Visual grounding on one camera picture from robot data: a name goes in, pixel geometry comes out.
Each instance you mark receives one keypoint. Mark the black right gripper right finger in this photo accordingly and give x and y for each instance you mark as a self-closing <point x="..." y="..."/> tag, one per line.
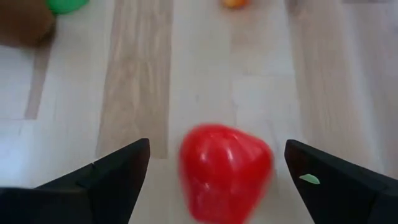
<point x="342" y="193"/>

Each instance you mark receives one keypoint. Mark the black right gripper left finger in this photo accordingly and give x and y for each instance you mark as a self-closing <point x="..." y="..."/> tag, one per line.
<point x="77" y="199"/>

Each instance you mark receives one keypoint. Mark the red toy bell pepper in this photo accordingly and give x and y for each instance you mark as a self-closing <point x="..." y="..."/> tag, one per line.
<point x="224" y="174"/>

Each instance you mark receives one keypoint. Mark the green toy fruit half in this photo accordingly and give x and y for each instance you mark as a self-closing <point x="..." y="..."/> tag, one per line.
<point x="66" y="4"/>

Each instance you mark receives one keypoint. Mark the small orange toy fruit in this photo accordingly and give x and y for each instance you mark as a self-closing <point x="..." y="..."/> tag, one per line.
<point x="234" y="3"/>

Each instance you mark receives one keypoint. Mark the small green leaf scrap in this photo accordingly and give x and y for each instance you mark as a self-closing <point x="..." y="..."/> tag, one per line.
<point x="309" y="179"/>

